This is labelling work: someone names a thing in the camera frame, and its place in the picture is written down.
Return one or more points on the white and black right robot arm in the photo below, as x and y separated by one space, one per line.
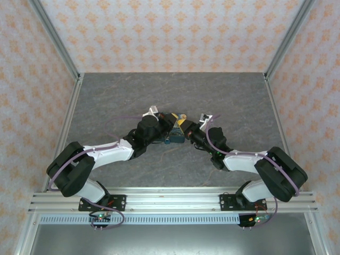
244 160

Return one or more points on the left circuit board with LEDs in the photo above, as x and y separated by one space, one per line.
100 218

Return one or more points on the aluminium table side rail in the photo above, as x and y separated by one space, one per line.
69 117
279 117

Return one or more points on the aluminium frame post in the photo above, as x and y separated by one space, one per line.
53 37
290 37

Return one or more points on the circuit board with leds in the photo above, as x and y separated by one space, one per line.
100 218
255 219

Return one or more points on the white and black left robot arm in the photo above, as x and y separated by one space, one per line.
111 154

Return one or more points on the grey steel lower panel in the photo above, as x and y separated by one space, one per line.
172 240

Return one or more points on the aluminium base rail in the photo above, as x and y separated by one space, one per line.
172 199

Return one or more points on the right circuit board with LEDs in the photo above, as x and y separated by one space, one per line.
255 219

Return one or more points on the blue starry night pouch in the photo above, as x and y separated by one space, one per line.
178 136

